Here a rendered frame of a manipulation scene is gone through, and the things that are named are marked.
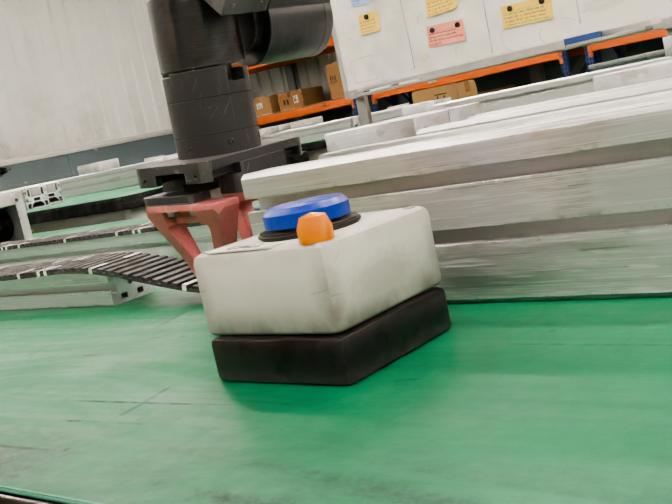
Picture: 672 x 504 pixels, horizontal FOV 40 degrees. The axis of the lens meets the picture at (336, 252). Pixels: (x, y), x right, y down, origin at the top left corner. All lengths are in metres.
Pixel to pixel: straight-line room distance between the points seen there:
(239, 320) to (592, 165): 0.18
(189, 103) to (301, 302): 0.25
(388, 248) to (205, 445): 0.12
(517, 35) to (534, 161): 3.25
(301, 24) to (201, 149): 0.12
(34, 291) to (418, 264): 0.49
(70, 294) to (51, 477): 0.43
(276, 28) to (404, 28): 3.33
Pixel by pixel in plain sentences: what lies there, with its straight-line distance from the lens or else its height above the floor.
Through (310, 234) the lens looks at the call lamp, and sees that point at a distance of 0.37.
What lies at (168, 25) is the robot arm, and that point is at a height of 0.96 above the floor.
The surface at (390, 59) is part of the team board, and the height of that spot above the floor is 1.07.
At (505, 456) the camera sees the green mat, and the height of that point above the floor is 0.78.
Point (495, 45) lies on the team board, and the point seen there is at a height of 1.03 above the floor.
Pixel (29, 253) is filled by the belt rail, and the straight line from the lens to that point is 1.19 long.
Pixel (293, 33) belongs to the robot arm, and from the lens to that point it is 0.65.
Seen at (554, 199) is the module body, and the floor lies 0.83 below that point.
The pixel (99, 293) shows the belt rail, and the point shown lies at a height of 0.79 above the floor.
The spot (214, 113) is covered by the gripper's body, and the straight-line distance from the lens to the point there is 0.60.
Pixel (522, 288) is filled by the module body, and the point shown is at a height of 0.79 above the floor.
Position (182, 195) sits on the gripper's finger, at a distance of 0.60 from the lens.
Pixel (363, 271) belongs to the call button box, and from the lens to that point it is 0.38.
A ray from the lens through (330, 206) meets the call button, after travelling 0.40.
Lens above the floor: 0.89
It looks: 8 degrees down
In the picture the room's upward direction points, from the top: 12 degrees counter-clockwise
